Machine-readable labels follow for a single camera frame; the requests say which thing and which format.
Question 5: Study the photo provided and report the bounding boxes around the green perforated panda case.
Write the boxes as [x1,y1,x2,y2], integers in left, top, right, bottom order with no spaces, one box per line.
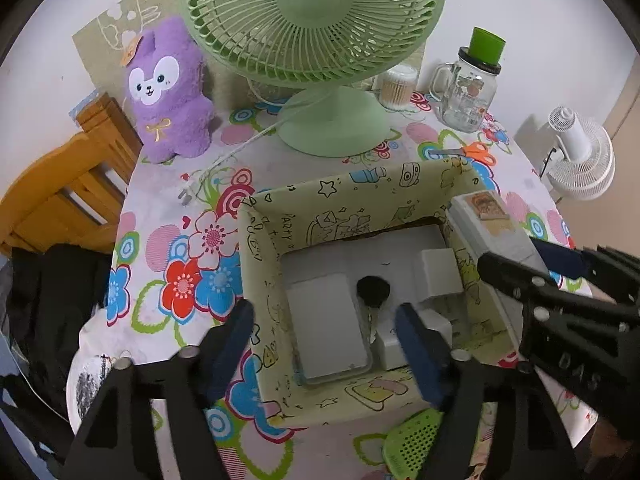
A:
[383,408,442,479]

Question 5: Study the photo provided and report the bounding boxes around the white 45W charger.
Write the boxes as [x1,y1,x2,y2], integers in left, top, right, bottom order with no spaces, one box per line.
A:
[413,248,463,301]

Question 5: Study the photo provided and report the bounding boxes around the small white charger cube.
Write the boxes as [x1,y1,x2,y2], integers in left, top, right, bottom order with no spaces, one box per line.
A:
[373,309,452,370]

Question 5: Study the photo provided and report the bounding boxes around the white power bank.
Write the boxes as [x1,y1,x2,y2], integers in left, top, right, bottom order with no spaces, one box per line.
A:
[286,273,372,385]

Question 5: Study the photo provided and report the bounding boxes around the white printed tote bag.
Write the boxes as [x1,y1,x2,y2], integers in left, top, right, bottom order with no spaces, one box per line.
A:
[66,352,115,432]

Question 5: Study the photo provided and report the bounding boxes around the white clip fan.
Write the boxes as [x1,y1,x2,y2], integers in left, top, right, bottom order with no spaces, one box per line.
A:
[544,106,615,202]

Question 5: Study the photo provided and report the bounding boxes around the black clothing pile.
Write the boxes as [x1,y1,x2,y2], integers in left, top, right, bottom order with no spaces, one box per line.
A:
[6,244,112,415]

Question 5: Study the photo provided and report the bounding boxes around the floral tablecloth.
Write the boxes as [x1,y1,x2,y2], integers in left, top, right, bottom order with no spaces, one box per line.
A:
[76,93,573,479]

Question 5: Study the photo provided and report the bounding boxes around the glass mason jar mug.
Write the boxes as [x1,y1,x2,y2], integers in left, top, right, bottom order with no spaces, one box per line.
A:
[428,47,501,133]

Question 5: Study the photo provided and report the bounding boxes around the yellow patterned cardboard box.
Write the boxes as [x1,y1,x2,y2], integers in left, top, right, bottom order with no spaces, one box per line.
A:
[238,160,484,428]

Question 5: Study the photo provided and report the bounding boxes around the wooden chair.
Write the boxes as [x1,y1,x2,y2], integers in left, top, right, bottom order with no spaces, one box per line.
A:
[1,93,142,257]

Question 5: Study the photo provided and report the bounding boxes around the cotton swab container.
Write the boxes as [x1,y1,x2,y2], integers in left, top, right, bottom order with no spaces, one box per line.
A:
[378,64,419,110]

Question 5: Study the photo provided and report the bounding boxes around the green plastic cup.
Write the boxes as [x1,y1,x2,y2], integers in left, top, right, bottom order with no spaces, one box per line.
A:
[468,27,506,66]

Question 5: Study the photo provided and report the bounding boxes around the purple plush bunny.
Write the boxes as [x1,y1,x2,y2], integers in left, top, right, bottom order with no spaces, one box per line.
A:
[122,16,215,164]

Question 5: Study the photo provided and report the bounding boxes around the green desk fan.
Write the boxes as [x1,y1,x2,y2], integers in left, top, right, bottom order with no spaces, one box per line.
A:
[181,0,445,158]

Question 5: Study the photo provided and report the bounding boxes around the patterned paper backdrop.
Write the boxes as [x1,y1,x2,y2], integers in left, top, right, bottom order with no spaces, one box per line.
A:
[73,0,180,105]

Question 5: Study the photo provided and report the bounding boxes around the orange handled scissors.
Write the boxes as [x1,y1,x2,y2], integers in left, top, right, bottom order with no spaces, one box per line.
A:
[431,142,497,167]

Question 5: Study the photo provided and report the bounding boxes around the white fan power cord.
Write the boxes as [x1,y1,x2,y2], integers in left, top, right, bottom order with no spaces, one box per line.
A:
[178,94,321,206]

